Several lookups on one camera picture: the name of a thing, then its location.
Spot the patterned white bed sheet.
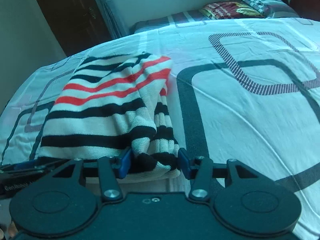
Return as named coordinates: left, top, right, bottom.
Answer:
left=1, top=18, right=319, bottom=239

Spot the person's left hand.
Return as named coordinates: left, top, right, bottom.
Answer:
left=0, top=222, right=18, bottom=240

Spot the dark red folded blanket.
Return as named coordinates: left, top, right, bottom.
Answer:
left=200, top=1, right=265, bottom=20

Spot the red black striped knit sweater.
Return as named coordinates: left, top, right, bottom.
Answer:
left=38, top=53, right=180, bottom=182

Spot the dark wooden door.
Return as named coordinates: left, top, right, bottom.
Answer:
left=37, top=0, right=112, bottom=56

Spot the striped grey pillow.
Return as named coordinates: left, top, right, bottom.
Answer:
left=242, top=0, right=299, bottom=18

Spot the teal left curtain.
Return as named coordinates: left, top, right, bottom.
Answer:
left=96, top=0, right=129, bottom=39

